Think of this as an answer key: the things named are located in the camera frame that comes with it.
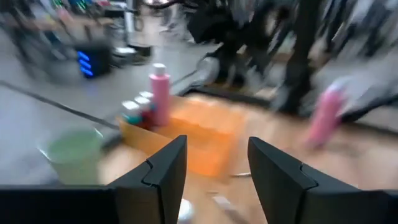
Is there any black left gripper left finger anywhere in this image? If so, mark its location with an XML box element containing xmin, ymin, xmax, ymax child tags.
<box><xmin>108</xmin><ymin>135</ymin><xmax>188</xmax><ymax>224</ymax></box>

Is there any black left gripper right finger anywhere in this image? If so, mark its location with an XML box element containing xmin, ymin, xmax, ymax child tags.
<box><xmin>248</xmin><ymin>136</ymin><xmax>358</xmax><ymax>224</ymax></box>

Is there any small light brown paint bottle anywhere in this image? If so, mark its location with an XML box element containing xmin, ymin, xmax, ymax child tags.
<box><xmin>177</xmin><ymin>198</ymin><xmax>194</xmax><ymax>224</ymax></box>

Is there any large pink paint bottle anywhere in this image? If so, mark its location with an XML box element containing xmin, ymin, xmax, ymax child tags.
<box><xmin>148</xmin><ymin>62</ymin><xmax>172</xmax><ymax>128</ymax></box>
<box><xmin>304</xmin><ymin>77</ymin><xmax>351</xmax><ymax>149</ymax></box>

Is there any small magenta paint bottle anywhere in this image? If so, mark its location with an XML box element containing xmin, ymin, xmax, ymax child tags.
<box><xmin>134</xmin><ymin>95</ymin><xmax>155</xmax><ymax>130</ymax></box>

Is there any orange translucent plastic bin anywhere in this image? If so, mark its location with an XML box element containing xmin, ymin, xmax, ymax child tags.
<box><xmin>117</xmin><ymin>95</ymin><xmax>248</xmax><ymax>179</ymax></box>

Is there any green plastic cup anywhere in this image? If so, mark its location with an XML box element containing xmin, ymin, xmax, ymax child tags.
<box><xmin>39</xmin><ymin>128</ymin><xmax>105</xmax><ymax>187</ymax></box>

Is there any black computer tower with lights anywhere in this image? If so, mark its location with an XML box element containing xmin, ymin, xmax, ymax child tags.
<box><xmin>73</xmin><ymin>42</ymin><xmax>113</xmax><ymax>79</ymax></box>

